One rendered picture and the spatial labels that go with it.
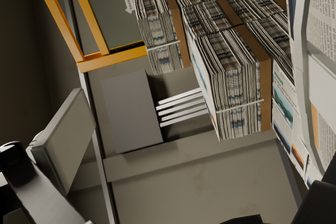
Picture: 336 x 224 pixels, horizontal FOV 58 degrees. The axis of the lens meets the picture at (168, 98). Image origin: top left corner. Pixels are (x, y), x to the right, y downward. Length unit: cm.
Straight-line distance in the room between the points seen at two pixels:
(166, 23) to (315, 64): 148
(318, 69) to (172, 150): 383
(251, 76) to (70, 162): 105
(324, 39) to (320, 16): 2
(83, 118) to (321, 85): 14
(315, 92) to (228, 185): 395
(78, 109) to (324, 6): 19
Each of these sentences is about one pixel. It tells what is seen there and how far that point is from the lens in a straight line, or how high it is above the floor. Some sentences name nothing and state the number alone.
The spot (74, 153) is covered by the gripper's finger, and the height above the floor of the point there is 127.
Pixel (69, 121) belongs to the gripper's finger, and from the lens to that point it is 17.
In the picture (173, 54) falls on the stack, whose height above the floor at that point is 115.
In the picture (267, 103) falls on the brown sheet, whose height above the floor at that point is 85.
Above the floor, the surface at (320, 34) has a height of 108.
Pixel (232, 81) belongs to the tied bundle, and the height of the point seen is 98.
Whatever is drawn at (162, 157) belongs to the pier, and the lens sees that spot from 398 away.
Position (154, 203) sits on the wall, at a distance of 414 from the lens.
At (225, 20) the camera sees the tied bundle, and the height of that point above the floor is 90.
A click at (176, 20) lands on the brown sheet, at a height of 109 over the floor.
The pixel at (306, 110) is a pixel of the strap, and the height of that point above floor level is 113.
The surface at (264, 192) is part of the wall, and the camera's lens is 420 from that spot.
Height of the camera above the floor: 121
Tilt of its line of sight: 1 degrees up
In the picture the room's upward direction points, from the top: 105 degrees counter-clockwise
